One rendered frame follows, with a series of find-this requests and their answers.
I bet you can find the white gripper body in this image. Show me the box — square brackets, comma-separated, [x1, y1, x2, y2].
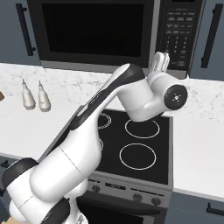
[148, 51, 171, 77]

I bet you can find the black steel microwave oven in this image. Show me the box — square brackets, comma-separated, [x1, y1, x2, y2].
[26, 0, 206, 80]

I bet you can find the blue-grey cupboard door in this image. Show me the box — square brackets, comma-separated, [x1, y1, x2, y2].
[188, 0, 224, 82]
[0, 0, 41, 67]

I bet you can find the black microwave door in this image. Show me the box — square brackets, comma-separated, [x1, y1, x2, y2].
[26, 0, 161, 70]

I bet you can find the black oven door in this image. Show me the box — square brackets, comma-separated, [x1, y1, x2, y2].
[76, 201, 168, 224]

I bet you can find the black glass hob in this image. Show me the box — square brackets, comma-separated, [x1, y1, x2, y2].
[40, 108, 171, 186]

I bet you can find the stainless steel oven range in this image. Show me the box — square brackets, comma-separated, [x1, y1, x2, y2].
[38, 108, 175, 224]

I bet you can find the blue-grey drawer front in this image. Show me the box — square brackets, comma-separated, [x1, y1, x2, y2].
[164, 191, 224, 224]
[0, 155, 19, 202]

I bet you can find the black cupboard handle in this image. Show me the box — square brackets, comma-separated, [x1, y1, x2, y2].
[15, 3, 37, 57]
[200, 3, 224, 69]

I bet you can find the dark oven door handle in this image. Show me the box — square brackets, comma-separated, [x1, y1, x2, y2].
[77, 195, 163, 217]

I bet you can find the black drawer handle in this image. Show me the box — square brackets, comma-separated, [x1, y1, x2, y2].
[0, 159, 11, 169]
[206, 202, 224, 217]

